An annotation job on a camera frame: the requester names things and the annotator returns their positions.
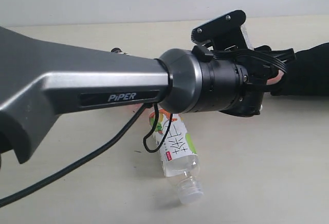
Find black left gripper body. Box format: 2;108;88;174
221;46;295;118

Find fruit label clear bottle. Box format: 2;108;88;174
153;108;204;204

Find pink peach drink bottle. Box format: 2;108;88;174
111;47;129;55

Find white blue label bottle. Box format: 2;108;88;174
241;24;254;50

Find black sleeved forearm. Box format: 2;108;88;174
270;42;328;97

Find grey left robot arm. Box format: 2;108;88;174
1;28;295;163

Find person's open hand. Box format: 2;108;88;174
267;70;284;85

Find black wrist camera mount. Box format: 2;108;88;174
191;10;254;50

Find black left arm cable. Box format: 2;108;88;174
0;102;175;208

